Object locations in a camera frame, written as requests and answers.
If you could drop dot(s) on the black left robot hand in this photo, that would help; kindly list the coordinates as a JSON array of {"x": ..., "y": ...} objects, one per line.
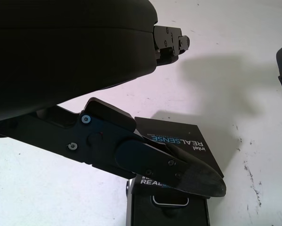
[{"x": 60, "y": 58}]

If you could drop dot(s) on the black RealSense box lid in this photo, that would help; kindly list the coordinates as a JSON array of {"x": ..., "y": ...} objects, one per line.
[{"x": 202, "y": 162}]

